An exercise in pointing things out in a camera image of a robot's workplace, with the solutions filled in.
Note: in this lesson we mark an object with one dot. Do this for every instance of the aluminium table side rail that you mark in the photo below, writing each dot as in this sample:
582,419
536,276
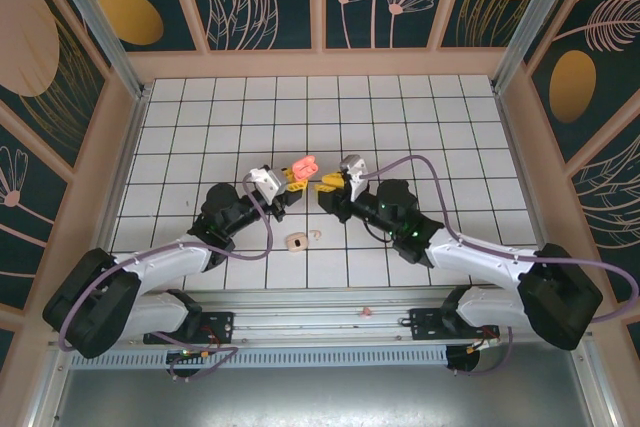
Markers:
530,197
126,162

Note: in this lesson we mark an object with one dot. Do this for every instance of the grey metal sheet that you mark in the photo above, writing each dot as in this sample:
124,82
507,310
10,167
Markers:
325,397

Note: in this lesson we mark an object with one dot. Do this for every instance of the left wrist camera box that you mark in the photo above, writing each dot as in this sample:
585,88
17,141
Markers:
267,182

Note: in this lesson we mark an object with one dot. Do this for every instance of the wall panel with orange oval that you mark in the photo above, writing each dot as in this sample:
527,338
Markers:
600,47

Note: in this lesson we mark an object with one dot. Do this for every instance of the wall panel with fern outlines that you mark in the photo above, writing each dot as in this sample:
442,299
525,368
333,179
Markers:
615,207

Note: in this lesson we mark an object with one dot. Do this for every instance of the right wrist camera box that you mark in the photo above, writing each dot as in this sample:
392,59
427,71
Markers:
354,172

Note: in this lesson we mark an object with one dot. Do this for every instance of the closed beige earbud case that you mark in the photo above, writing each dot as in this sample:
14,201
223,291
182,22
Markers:
296,242

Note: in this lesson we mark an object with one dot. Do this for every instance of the aluminium frame post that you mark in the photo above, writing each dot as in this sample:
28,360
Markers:
535,12
595,387
45,397
100,27

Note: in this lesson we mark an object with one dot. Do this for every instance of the earbud charging case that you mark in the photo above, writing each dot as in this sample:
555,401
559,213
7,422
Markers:
305,167

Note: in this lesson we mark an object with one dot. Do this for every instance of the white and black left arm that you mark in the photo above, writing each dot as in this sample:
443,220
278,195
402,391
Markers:
160,262

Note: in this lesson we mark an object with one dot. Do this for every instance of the wall panel with single flower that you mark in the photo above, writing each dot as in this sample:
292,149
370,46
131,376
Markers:
20,227

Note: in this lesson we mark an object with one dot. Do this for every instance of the small beige ear hook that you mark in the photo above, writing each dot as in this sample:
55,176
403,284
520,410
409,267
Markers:
316,233

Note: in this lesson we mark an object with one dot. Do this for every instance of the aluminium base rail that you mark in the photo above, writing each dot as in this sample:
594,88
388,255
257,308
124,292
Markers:
310,317

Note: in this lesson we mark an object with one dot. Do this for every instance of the wall panel with large disc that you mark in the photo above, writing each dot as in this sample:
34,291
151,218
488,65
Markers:
30,47

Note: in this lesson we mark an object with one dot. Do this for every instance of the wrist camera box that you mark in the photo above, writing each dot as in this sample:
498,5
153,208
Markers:
267,182
354,172

